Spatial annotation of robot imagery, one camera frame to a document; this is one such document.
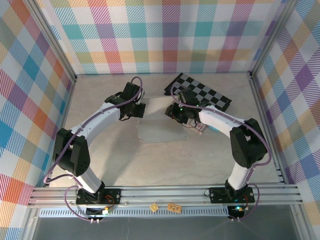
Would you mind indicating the small yellow tag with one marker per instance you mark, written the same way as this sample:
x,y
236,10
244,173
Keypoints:
x,y
154,207

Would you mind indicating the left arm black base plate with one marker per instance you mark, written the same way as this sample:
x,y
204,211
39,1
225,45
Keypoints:
x,y
112,193

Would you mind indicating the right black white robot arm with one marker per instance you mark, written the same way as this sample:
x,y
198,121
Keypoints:
x,y
217,117

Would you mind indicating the left black control board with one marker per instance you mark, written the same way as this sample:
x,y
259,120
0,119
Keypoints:
x,y
97,212

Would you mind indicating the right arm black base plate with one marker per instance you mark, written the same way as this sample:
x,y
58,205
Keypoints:
x,y
217,195

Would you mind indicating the orange printed tag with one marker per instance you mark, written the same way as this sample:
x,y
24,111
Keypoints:
x,y
174,207

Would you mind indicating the right black control board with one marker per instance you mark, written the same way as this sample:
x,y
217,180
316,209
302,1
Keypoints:
x,y
237,212

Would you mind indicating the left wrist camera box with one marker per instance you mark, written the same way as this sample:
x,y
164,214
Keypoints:
x,y
142,96

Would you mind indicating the black grey folding chessboard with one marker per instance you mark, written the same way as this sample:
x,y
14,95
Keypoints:
x,y
215,97

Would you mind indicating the blue pen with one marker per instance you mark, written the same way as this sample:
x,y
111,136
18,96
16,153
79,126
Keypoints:
x,y
213,128

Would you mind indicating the black control board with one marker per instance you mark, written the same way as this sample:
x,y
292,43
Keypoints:
x,y
237,212
97,212

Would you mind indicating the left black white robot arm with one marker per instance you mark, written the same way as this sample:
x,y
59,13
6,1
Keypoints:
x,y
100,117

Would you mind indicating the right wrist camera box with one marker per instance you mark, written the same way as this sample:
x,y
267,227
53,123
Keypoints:
x,y
184,95

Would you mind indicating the aluminium frame post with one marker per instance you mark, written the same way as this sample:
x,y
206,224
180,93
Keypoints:
x,y
53,41
273,37

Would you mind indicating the white paper box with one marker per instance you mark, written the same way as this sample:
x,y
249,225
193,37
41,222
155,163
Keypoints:
x,y
162,130

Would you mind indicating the aluminium side rail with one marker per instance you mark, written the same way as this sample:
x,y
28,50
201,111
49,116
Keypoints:
x,y
68,105
262,112

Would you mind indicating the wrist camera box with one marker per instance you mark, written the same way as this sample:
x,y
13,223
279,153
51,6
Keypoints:
x,y
142,96
184,95

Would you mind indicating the playing card pack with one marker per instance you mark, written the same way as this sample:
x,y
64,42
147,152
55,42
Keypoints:
x,y
200,128

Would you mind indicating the aluminium mounting rail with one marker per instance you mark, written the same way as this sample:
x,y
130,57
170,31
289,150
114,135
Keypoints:
x,y
162,196

